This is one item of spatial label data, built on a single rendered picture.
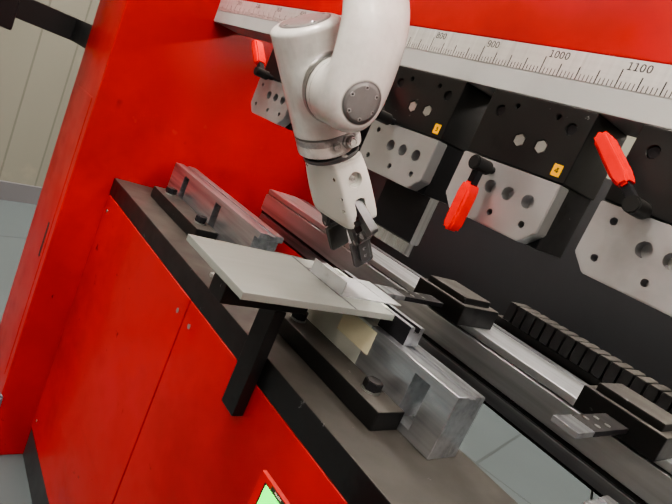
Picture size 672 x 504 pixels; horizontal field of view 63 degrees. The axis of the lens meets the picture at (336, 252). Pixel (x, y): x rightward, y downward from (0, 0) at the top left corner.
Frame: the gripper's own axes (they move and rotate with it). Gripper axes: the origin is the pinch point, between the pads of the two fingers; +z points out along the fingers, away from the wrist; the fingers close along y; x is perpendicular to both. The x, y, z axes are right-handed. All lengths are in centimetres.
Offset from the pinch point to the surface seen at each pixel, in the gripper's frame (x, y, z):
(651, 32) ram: -26.9, -25.0, -25.1
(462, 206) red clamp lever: -8.1, -15.3, -8.8
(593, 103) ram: -21.5, -22.7, -18.7
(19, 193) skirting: 50, 325, 89
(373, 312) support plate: 2.7, -8.0, 6.5
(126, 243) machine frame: 23, 63, 18
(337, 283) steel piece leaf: 4.5, -2.4, 3.4
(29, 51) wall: 7, 323, 12
